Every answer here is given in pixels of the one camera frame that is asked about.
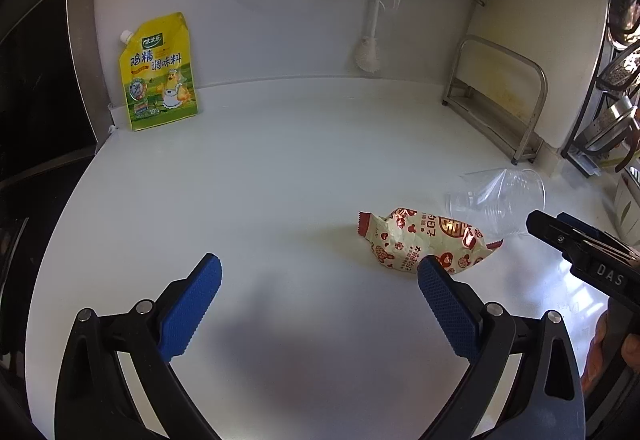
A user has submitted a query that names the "clear plastic cup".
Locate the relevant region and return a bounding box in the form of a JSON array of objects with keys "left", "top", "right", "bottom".
[{"left": 445, "top": 168, "right": 546, "bottom": 241}]

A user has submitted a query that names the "white cutting board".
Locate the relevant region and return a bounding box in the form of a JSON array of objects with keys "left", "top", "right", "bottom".
[{"left": 467, "top": 0, "right": 613, "bottom": 148}]

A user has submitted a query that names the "steel pot lid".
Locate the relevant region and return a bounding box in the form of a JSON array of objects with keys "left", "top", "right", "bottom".
[{"left": 582, "top": 94, "right": 640, "bottom": 153}]

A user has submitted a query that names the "black lid rack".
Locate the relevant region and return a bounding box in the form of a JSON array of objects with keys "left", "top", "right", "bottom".
[{"left": 560, "top": 34, "right": 640, "bottom": 178}]

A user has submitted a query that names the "steel steamer basket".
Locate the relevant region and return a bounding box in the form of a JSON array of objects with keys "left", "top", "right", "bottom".
[{"left": 600, "top": 0, "right": 640, "bottom": 88}]

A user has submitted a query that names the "yellow seasoning pouch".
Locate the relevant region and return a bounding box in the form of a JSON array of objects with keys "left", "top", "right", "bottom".
[{"left": 118, "top": 12, "right": 200, "bottom": 132}]

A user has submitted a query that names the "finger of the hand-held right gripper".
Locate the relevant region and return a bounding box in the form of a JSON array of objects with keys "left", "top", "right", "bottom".
[
  {"left": 526, "top": 210, "right": 591, "bottom": 271},
  {"left": 557, "top": 213, "right": 640, "bottom": 261}
]

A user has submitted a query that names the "metal cutting board rack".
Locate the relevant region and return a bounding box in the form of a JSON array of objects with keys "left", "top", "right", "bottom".
[{"left": 441, "top": 34, "right": 547, "bottom": 165}]

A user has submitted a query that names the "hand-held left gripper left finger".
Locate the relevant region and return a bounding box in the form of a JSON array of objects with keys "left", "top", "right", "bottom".
[{"left": 55, "top": 254, "right": 223, "bottom": 440}]

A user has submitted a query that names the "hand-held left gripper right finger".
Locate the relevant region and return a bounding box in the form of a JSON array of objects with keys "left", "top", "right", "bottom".
[{"left": 417, "top": 256, "right": 586, "bottom": 440}]

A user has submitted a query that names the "red and white snack wrapper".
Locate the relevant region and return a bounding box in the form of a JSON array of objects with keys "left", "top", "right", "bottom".
[{"left": 357, "top": 207, "right": 503, "bottom": 278}]

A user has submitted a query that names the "white bottle brush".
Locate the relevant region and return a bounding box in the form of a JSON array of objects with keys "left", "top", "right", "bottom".
[{"left": 350, "top": 0, "right": 393, "bottom": 73}]

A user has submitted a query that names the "person's right hand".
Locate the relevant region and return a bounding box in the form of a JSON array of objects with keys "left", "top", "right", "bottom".
[{"left": 582, "top": 307, "right": 640, "bottom": 393}]

